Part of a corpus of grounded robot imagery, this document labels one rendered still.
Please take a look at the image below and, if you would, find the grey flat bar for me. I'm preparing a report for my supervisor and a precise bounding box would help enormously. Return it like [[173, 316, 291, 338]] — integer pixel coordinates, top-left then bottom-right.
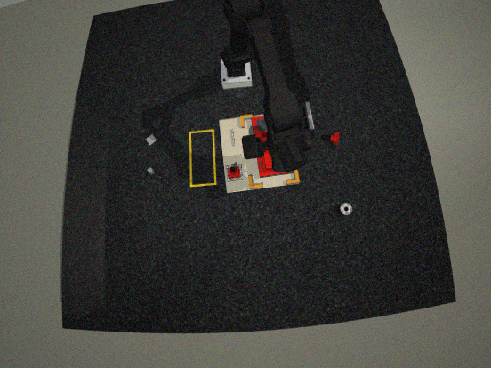
[[304, 101, 314, 131]]

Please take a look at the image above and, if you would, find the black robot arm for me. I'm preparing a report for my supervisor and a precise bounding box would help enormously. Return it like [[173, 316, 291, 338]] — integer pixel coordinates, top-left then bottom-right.
[[220, 0, 308, 172]]

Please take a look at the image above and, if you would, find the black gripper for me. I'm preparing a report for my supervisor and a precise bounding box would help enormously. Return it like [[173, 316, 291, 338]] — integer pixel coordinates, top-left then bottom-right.
[[241, 127, 313, 159]]

